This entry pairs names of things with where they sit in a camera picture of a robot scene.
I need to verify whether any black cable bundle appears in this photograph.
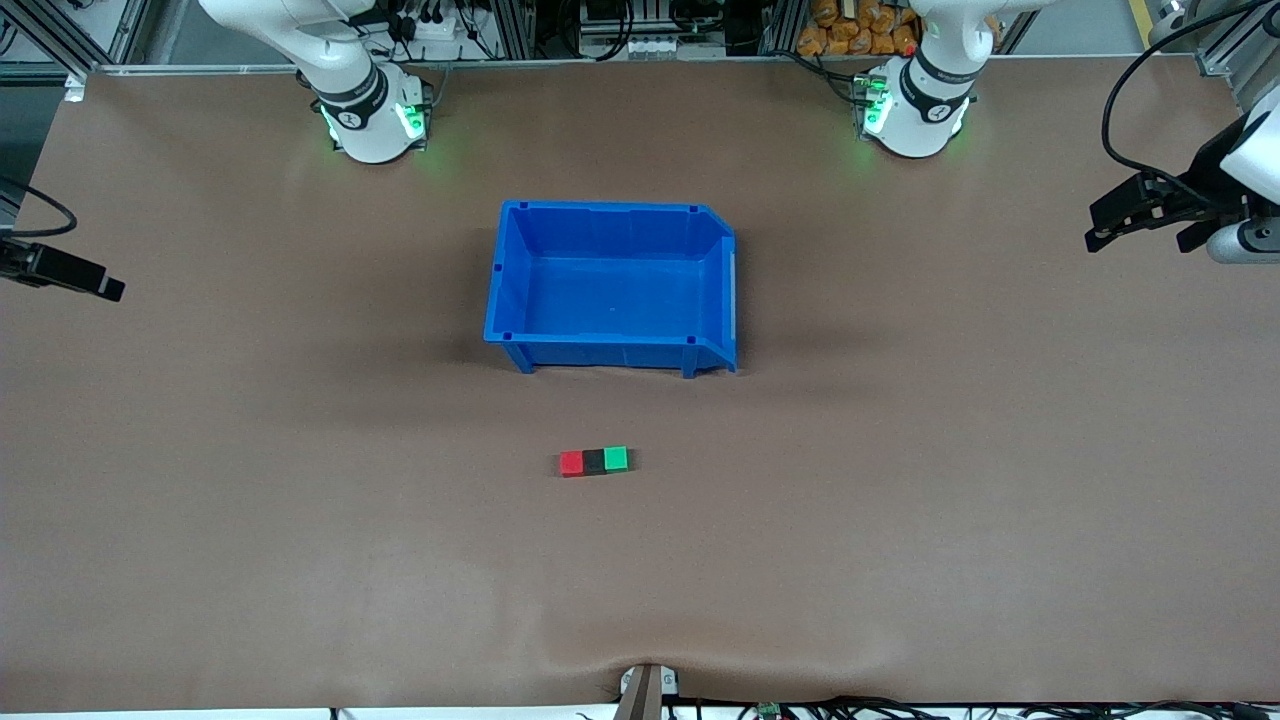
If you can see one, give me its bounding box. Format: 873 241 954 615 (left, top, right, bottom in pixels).
670 696 1280 720

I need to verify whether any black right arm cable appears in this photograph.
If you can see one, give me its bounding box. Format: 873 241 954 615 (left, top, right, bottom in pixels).
0 178 79 241

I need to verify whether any brown table mat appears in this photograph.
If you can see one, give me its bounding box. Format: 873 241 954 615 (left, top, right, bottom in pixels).
0 55 1280 713

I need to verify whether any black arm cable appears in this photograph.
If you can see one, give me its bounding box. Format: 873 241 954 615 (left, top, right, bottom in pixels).
0 178 79 241
1100 0 1280 196

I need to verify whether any aluminium frame post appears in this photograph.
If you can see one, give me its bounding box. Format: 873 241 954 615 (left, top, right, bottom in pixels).
760 0 806 56
500 0 537 61

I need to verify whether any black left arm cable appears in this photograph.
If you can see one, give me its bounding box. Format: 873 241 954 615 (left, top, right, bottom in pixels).
1100 0 1280 196

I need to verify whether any orange packaged goods pile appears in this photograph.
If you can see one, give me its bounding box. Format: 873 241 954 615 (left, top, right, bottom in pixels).
797 0 926 57

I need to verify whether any metal table clamp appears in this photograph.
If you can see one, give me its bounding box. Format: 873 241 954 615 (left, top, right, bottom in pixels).
618 663 681 720

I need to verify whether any white power strip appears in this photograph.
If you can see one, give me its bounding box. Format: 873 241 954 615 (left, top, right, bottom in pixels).
395 12 471 63

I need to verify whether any aluminium frame rail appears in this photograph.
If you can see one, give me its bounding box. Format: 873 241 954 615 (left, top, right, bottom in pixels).
1150 0 1280 111

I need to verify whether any blue plastic storage bin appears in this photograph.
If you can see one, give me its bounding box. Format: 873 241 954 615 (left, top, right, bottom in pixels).
484 200 739 378

